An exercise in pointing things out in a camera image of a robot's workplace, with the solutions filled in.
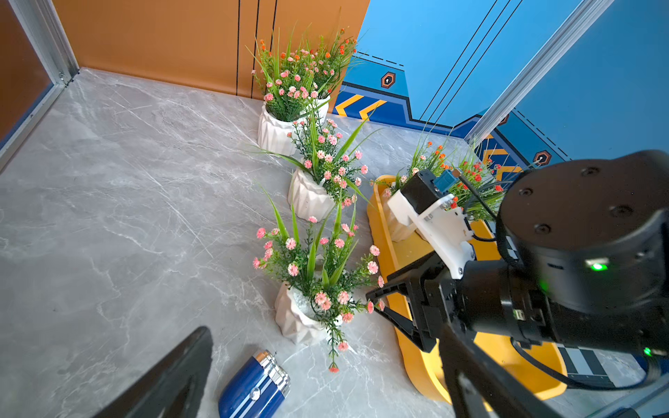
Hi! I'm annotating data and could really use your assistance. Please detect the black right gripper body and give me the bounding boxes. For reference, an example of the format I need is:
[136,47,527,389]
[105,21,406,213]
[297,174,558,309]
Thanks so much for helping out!
[423,255,477,340]

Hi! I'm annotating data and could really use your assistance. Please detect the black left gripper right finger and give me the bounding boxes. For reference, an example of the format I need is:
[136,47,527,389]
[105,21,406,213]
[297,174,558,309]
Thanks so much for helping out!
[439,324,559,417]

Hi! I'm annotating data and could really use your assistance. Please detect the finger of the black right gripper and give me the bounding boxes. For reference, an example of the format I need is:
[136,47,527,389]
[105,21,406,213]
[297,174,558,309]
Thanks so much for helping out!
[365,260,444,308]
[383,308,444,353]

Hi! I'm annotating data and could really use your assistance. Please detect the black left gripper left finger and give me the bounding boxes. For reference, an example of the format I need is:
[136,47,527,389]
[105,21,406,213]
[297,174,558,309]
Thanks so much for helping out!
[96,326,214,418]

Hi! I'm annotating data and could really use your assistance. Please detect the potted plant orange red flowers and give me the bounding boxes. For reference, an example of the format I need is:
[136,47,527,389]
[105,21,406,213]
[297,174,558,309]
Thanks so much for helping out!
[376,136,456,243]

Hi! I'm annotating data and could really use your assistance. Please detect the potted plant pink flowers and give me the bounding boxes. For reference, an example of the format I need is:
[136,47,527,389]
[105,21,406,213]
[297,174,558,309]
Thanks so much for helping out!
[258,111,369,220]
[252,39,325,156]

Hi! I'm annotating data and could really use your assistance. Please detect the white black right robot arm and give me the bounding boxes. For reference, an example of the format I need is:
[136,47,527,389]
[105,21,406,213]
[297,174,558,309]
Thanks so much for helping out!
[367,150,668,386]

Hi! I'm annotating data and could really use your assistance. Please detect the yellow plastic storage tray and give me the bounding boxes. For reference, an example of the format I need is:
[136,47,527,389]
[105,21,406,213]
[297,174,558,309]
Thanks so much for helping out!
[365,174,568,404]

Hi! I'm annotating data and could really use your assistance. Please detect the potted plant pink flowers back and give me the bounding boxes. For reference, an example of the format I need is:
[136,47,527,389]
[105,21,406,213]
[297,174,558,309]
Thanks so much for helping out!
[252,39,325,156]

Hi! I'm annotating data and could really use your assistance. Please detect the potted plant orange flowers corner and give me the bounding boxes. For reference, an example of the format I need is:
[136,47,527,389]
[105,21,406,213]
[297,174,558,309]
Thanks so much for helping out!
[291,27,358,122]

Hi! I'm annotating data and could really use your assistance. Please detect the white ribbed pot pink flowers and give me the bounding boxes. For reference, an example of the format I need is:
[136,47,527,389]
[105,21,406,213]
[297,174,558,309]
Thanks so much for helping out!
[253,200,385,373]

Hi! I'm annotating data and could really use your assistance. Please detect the black white chessboard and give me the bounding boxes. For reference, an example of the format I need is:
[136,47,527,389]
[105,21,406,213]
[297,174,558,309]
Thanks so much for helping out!
[557,346,615,388]

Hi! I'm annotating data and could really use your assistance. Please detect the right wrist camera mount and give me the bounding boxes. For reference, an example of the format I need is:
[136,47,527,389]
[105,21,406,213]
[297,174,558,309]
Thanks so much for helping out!
[389,171,476,280]

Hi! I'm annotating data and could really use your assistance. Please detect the aluminium corner post right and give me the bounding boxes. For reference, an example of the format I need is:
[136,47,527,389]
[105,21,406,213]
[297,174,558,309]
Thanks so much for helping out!
[465,0,614,146]

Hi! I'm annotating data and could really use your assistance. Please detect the aluminium corner post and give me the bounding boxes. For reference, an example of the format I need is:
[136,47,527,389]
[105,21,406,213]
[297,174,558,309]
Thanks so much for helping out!
[9,0,79,87]
[465,0,614,146]

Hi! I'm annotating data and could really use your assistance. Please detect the aluminium corner post left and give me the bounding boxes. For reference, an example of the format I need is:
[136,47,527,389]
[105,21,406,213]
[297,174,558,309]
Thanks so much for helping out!
[9,0,79,87]

